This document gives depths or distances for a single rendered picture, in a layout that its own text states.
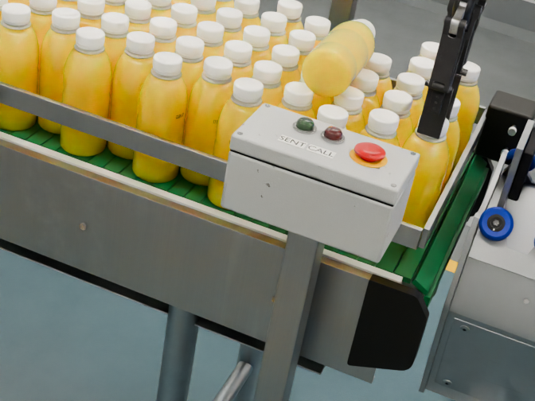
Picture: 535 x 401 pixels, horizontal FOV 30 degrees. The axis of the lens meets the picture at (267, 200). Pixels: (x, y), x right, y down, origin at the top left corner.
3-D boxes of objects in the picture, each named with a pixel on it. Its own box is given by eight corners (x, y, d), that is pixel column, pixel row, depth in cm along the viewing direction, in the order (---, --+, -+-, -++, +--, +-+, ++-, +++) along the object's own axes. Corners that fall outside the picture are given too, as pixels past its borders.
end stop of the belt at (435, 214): (423, 249, 127) (429, 230, 125) (417, 247, 127) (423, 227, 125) (485, 126, 159) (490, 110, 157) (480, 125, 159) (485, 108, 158)
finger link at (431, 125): (454, 88, 124) (452, 90, 123) (439, 137, 128) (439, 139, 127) (431, 81, 125) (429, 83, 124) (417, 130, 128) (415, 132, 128)
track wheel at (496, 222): (518, 212, 131) (517, 214, 133) (485, 200, 132) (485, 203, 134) (507, 244, 130) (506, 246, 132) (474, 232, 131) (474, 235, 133)
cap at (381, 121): (386, 138, 126) (389, 126, 125) (361, 125, 128) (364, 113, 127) (402, 129, 129) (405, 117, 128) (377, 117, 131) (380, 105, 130)
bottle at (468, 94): (459, 184, 152) (489, 89, 144) (416, 177, 152) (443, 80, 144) (457, 163, 158) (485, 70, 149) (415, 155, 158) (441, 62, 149)
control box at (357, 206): (378, 265, 113) (399, 188, 108) (219, 207, 118) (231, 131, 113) (401, 223, 121) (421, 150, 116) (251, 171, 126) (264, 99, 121)
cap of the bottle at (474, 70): (478, 84, 145) (482, 73, 144) (452, 79, 145) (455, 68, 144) (476, 73, 148) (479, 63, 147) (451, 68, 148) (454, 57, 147)
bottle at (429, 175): (419, 219, 142) (447, 118, 133) (432, 247, 136) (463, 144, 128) (374, 217, 140) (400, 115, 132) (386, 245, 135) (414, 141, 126)
